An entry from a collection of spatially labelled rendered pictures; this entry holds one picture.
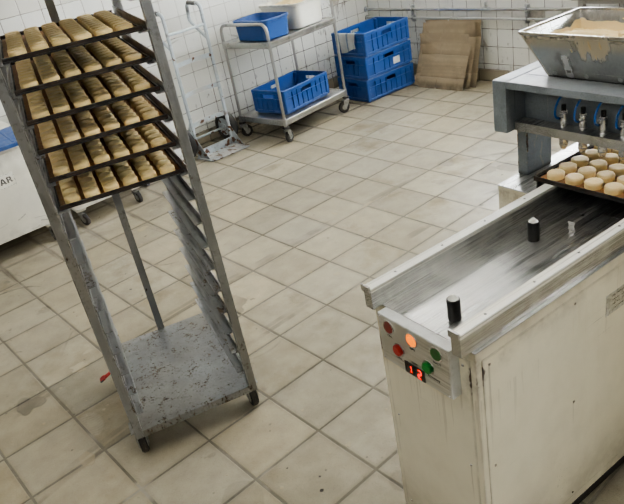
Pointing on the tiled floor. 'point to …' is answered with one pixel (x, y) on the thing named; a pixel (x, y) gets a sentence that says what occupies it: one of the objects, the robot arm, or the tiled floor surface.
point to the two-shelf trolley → (277, 77)
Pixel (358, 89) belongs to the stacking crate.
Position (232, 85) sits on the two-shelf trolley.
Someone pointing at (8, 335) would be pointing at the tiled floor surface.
